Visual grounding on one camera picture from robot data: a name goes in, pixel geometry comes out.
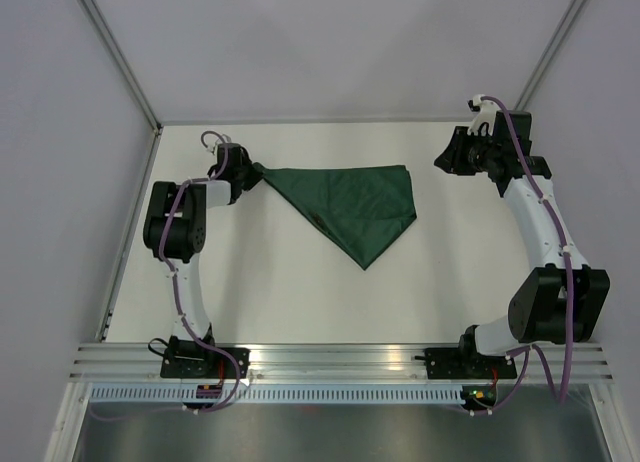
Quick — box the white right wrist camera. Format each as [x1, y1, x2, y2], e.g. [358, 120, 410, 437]
[467, 94, 501, 136]

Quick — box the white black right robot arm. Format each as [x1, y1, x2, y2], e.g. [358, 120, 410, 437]
[434, 107, 610, 377]

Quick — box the dark green cloth napkin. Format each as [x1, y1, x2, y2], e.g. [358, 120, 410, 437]
[253, 163, 417, 270]

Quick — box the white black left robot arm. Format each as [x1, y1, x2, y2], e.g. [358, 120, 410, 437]
[143, 142, 260, 378]

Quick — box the white slotted cable duct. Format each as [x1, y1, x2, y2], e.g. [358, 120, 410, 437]
[90, 384, 463, 405]

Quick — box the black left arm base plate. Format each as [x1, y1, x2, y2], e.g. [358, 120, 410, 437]
[160, 336, 250, 379]

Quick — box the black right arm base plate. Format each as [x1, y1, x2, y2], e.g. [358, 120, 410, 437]
[415, 347, 518, 381]

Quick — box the aluminium left side rail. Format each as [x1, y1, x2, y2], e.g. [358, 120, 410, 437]
[94, 125, 163, 343]

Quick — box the aluminium right frame post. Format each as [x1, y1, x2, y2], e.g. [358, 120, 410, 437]
[515, 0, 590, 111]

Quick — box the aluminium frame post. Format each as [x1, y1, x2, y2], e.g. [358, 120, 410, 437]
[77, 0, 162, 135]
[515, 0, 590, 111]

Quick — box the aluminium right side rail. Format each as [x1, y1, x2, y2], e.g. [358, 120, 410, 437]
[549, 281, 586, 344]

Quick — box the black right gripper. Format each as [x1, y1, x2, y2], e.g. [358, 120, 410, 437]
[433, 126, 500, 176]

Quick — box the aluminium rail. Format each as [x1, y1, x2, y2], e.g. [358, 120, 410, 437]
[549, 281, 586, 344]
[94, 125, 163, 343]
[66, 343, 614, 389]

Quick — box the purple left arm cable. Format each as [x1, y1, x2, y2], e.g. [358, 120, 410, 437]
[88, 130, 242, 423]

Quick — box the aluminium left frame post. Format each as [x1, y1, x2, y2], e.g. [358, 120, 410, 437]
[77, 0, 162, 135]

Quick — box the aluminium front rail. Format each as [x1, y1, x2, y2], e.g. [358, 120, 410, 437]
[66, 343, 614, 389]

